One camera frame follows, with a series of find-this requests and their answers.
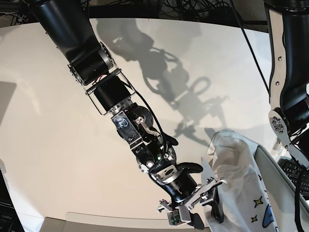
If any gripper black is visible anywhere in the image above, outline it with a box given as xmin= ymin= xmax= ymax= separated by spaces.
xmin=166 ymin=177 xmax=225 ymax=230

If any white graphic t-shirt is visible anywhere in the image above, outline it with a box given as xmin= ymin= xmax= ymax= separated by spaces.
xmin=205 ymin=131 xmax=279 ymax=232

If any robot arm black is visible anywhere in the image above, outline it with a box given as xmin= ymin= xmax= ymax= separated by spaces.
xmin=27 ymin=0 xmax=225 ymax=230
xmin=264 ymin=0 xmax=309 ymax=174

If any beige partition panel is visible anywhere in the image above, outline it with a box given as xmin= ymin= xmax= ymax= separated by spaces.
xmin=254 ymin=145 xmax=297 ymax=232

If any clear tape dispenser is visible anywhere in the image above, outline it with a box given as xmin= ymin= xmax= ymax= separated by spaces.
xmin=272 ymin=140 xmax=284 ymax=155

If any black computer keyboard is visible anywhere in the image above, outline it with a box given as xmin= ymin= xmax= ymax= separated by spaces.
xmin=278 ymin=159 xmax=309 ymax=201

